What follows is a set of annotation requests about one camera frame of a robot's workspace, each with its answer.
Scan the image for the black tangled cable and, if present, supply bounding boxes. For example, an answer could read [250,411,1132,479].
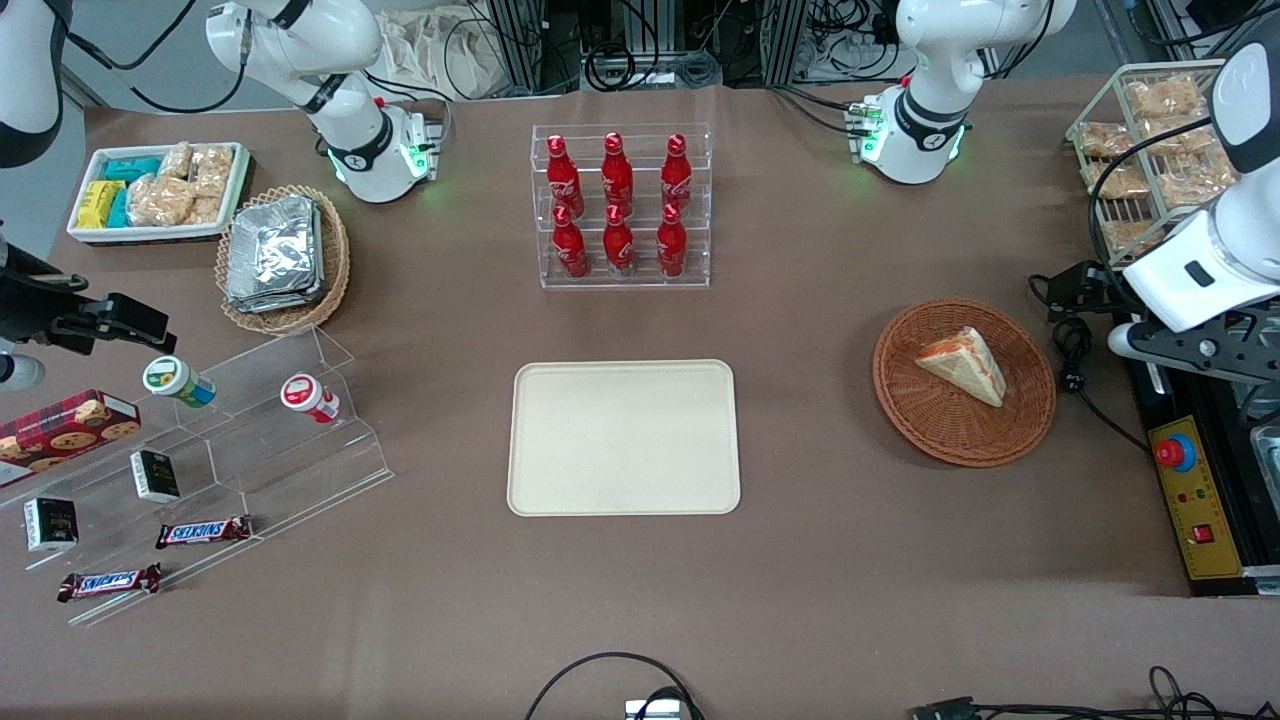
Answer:
[908,664,1280,720]

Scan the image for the small black box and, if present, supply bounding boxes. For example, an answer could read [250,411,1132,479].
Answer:
[129,449,182,505]
[23,496,80,554]

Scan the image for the triangle sandwich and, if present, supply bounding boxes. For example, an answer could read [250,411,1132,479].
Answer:
[914,326,1008,409]

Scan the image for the clear acrylic bottle rack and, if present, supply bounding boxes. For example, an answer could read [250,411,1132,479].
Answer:
[530,123,713,291]

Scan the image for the black power cable with plug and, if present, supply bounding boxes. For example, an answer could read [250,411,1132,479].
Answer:
[1028,272,1153,454]

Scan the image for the aluminium frame post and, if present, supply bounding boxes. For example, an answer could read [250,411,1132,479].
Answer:
[488,0,583,97]

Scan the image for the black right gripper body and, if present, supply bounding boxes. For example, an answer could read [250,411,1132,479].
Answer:
[0,243,97,353]

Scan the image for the yellow emergency stop box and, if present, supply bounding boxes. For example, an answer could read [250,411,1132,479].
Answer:
[1124,350,1280,599]

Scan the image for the white rectangular snack tray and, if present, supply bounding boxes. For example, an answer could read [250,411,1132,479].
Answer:
[66,141,253,247]

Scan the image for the clear acrylic step shelf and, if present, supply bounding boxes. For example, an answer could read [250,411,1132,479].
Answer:
[0,324,395,628]

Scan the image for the red lid snack cup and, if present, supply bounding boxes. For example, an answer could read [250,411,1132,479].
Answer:
[279,372,342,425]

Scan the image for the green lid snack cup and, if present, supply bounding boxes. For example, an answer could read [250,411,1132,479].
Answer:
[142,355,218,409]

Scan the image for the black looped cable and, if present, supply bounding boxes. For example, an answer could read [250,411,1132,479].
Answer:
[524,651,707,720]

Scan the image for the clear bagged pastry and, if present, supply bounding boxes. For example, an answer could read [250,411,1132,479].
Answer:
[1124,74,1207,120]
[1077,121,1137,160]
[1149,150,1238,207]
[1084,164,1152,200]
[1134,117,1217,162]
[1104,217,1167,257]

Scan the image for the yellow snack pack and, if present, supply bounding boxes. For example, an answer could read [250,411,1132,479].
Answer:
[77,179,127,230]

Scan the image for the black base cables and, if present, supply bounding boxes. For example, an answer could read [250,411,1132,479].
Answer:
[768,84,873,138]

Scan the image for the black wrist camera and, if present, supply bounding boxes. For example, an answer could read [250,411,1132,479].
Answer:
[1030,261,1128,323]
[62,292,177,358]

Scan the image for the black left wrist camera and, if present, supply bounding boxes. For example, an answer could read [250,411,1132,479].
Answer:
[1030,261,1128,323]

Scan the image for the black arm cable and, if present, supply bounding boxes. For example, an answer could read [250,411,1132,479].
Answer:
[58,0,253,115]
[1088,114,1243,263]

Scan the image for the cream wire basket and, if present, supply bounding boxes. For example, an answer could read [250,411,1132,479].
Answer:
[1065,59,1246,263]

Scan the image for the white cloth bag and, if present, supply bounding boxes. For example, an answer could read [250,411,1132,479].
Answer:
[380,8,509,101]

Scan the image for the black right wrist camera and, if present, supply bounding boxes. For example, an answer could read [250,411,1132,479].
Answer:
[62,292,177,358]

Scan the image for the light tan wicker basket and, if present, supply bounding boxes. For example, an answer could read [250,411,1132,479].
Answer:
[215,184,352,337]

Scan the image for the red plaid cookie box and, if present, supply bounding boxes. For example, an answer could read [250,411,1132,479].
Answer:
[0,389,143,490]

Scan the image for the brown tablecloth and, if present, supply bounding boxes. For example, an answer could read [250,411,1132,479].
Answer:
[0,78,1280,720]

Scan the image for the silver foil pack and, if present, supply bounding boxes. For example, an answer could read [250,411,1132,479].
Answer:
[225,278,328,316]
[227,194,321,303]

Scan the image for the beige plastic tray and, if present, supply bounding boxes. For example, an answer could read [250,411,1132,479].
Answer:
[506,359,743,518]

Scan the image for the brown snickers bar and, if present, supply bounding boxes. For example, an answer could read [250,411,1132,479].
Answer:
[56,563,164,603]
[154,515,254,550]

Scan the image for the red cola bottle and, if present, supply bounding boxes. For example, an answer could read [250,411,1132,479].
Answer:
[602,204,637,275]
[551,204,591,280]
[656,203,690,280]
[660,133,695,214]
[545,134,586,220]
[600,131,636,217]

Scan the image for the brown wicker basket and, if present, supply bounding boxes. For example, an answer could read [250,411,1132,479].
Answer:
[872,297,1058,469]

